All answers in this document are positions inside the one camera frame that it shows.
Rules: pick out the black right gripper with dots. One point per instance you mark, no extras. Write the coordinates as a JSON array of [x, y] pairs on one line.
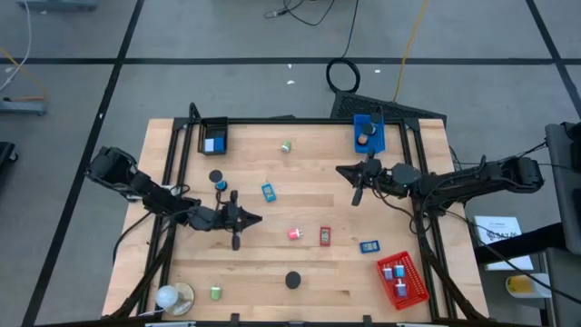
[[383, 179]]

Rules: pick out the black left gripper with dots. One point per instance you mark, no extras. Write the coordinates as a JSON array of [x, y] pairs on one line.
[[240, 220]]

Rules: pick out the teal plastic case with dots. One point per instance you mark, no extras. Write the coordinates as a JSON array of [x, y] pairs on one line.
[[268, 192]]

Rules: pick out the pink wall charger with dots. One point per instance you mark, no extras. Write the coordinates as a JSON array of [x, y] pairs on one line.
[[294, 234]]

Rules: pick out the hourglass with orange sand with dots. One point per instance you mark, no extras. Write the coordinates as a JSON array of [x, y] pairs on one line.
[[368, 129]]

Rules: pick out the hourglass with white sand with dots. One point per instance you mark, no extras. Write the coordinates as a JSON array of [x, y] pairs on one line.
[[376, 117]]

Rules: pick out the red plastic case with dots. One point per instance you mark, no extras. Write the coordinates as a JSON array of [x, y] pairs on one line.
[[325, 236]]

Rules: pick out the blue plastic case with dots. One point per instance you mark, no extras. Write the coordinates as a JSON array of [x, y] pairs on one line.
[[219, 144], [370, 246]]

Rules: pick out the black puck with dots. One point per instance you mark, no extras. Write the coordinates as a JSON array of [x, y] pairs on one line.
[[293, 280]]

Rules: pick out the green wall charger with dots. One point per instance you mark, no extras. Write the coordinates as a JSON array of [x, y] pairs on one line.
[[285, 146], [215, 293]]

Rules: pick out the white plastic case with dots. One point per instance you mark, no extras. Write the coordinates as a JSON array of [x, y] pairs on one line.
[[209, 145]]

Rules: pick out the purple wall charger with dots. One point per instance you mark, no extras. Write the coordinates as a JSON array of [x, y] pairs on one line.
[[400, 288], [387, 273]]

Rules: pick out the teal blue wall charger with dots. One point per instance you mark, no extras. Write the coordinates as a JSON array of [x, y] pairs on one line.
[[399, 270]]

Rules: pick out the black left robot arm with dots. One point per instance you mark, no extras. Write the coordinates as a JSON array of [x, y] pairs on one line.
[[154, 195]]

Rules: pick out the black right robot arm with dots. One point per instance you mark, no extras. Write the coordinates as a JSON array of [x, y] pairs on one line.
[[458, 186]]

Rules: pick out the blue plastic basket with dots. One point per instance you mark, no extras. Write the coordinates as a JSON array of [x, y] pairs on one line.
[[379, 145]]

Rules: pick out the black floor mat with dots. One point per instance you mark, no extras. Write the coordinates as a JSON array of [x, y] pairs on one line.
[[386, 109]]

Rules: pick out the black storage bin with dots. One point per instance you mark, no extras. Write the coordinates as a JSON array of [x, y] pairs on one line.
[[202, 136]]

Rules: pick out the black table clamp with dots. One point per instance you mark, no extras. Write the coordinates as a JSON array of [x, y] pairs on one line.
[[367, 321], [234, 320]]

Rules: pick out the white globe lamp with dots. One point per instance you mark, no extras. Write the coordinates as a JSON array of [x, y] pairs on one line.
[[167, 296]]

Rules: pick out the red plastic basket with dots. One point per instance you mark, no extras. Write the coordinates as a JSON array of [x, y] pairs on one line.
[[415, 297]]

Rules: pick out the white booklet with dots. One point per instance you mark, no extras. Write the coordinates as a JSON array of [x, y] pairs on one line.
[[499, 227]]

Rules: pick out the black desk edge bar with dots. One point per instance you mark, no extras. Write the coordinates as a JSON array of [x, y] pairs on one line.
[[535, 240]]

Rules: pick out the yellow white roll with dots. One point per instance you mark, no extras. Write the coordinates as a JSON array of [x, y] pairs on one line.
[[522, 285]]

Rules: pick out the grey cabinet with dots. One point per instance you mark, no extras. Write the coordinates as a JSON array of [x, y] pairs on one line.
[[563, 204]]

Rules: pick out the black floor object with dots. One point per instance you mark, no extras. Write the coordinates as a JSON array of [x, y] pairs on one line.
[[5, 156]]

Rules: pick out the grey floor base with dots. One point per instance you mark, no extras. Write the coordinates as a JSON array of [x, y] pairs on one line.
[[22, 108], [59, 4]]

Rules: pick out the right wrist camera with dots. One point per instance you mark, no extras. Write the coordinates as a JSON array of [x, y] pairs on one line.
[[374, 169]]

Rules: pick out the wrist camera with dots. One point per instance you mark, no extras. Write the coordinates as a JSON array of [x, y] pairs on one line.
[[226, 217], [374, 169]]

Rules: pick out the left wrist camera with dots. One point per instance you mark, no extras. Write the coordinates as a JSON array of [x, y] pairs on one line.
[[226, 217]]

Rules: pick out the black table frame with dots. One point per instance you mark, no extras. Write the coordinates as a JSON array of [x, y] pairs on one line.
[[318, 121]]

